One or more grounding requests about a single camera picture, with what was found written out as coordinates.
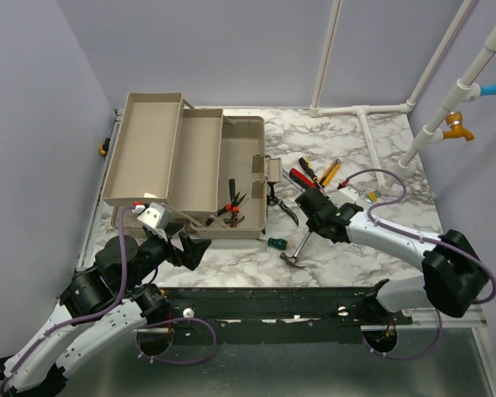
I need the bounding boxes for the yellow black screwdriver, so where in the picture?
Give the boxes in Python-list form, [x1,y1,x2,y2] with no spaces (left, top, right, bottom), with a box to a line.
[298,157,318,184]

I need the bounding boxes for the white pvc pipe frame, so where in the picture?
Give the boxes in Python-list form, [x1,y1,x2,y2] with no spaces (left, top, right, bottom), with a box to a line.
[308,1,496,194]

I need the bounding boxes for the beige plastic tool box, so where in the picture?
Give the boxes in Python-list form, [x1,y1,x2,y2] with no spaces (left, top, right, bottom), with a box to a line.
[101,93,282,239]

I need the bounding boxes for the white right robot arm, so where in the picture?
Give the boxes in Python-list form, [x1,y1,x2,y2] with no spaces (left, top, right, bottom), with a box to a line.
[295,189,490,324]

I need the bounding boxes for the large black-handled claw hammer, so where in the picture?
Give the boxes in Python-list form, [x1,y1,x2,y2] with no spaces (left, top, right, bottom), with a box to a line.
[279,231,312,269]

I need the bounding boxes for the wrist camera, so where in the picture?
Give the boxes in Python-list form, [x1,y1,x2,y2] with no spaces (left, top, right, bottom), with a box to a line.
[132,203,172,232]
[330,179,359,208]

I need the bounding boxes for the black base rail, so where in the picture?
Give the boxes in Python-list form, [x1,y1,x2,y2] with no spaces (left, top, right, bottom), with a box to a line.
[157,287,435,345]

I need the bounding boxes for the yellow utility knife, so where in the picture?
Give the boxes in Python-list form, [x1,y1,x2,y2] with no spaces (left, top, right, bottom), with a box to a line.
[319,159,341,187]

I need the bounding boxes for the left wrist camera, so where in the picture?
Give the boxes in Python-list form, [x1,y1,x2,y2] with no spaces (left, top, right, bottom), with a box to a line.
[132,203,172,232]

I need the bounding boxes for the green stubby screwdriver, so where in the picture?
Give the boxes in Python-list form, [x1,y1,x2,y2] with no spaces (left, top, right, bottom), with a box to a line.
[267,238,289,251]

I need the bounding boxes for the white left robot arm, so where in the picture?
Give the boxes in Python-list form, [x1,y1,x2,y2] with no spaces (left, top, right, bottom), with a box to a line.
[0,232,212,396]

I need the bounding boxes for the red black utility tool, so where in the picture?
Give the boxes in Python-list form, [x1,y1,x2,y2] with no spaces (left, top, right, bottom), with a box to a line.
[289,168,320,189]

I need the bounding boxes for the orange black pliers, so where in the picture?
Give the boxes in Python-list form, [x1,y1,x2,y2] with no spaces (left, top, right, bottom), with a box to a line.
[206,179,246,227]

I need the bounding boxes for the orange brass tap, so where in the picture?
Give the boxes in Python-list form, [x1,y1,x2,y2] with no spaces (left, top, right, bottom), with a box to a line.
[443,111,475,141]

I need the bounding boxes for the silver ratchet wrench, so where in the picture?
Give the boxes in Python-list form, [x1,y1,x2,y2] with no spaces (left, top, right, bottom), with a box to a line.
[282,170,303,191]

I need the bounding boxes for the yellow black knob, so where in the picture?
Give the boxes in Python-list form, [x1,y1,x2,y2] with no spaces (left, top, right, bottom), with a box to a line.
[98,137,111,156]

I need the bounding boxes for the aluminium frame rail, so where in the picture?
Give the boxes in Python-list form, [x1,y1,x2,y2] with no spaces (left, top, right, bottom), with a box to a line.
[74,109,124,274]

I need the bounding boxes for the black pruning shears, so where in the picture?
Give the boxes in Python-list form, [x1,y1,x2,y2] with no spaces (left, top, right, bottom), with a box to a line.
[266,182,299,227]

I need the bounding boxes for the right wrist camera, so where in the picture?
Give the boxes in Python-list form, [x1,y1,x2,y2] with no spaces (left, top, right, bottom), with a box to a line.
[330,179,359,208]

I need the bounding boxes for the small yellow metal piece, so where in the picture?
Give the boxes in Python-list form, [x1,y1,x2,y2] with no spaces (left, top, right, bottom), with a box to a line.
[364,192,378,203]

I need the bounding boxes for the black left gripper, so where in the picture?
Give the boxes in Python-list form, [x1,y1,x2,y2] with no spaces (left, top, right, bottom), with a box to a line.
[122,222,212,292]

